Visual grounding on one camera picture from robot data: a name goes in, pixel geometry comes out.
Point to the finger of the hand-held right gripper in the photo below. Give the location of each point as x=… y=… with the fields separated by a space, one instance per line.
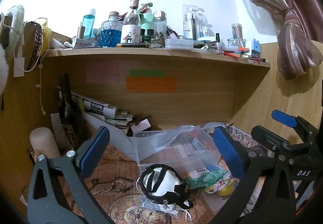
x=270 y=139
x=284 y=118

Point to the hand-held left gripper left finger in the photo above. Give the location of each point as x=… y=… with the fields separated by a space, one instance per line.
x=93 y=149

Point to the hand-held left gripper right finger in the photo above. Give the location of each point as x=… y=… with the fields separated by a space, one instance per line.
x=228 y=152

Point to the clear plastic storage box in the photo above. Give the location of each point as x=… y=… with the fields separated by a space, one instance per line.
x=174 y=147

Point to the white bra with black trim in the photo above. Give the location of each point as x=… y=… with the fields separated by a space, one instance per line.
x=165 y=184

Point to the translucent plastic sheet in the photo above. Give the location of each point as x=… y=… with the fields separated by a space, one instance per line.
x=118 y=143

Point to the green knitted sock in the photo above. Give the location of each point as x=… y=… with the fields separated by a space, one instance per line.
x=204 y=179

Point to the pile of papers and booklets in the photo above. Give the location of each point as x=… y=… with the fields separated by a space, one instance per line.
x=103 y=111

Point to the dark wine bottle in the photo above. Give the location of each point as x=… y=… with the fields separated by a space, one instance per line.
x=70 y=115

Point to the vintage clock print table mat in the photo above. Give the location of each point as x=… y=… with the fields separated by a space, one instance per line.
x=121 y=188

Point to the beige cylinder tumbler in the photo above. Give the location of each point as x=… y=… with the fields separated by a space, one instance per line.
x=44 y=142

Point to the blue and white small device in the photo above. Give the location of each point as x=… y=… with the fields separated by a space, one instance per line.
x=255 y=48

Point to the grey lace cloth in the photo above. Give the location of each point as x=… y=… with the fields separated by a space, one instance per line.
x=149 y=203

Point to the pink sticky note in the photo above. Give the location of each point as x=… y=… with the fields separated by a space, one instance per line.
x=103 y=72

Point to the orange marker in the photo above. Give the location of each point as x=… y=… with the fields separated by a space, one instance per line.
x=243 y=49

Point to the orange sticky note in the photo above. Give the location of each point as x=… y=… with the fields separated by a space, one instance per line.
x=151 y=84

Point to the green sticky note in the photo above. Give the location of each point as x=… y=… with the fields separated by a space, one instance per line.
x=147 y=73

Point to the brown striped curtain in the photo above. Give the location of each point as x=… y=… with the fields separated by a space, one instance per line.
x=290 y=24

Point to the small glass jar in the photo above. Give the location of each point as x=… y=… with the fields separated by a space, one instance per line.
x=237 y=31

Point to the black nail polish bottle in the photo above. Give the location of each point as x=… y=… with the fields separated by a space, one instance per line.
x=217 y=41

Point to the wooden shelf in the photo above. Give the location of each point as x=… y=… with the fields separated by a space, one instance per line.
x=141 y=54

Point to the white paper tag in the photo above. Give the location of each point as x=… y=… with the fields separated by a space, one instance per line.
x=18 y=67

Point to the long black pen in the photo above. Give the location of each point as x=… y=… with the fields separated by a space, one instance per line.
x=138 y=45

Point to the blue glass bottle with cork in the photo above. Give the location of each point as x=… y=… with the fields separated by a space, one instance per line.
x=110 y=33

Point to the small brown bottle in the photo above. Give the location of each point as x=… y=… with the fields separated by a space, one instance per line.
x=81 y=33

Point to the small clear plastic case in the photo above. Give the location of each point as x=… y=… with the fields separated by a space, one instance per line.
x=179 y=44

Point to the yellow plastic container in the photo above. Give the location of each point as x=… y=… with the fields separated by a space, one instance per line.
x=47 y=38

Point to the blue liquid plastic bottle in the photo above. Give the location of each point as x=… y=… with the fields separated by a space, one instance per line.
x=89 y=24

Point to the black mini binoculars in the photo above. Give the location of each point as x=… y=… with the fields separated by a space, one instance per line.
x=147 y=35

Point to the clear labelled glass bottle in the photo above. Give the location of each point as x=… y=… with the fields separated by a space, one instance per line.
x=131 y=25

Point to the blister pack of tools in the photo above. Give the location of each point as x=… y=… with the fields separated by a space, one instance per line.
x=194 y=22

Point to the green pump bottle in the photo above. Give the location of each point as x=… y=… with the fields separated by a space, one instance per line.
x=146 y=20

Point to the clear jar with metal lid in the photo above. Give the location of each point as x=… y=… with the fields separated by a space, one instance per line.
x=160 y=23

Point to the white fluffy plush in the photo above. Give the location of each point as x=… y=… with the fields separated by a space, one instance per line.
x=11 y=27

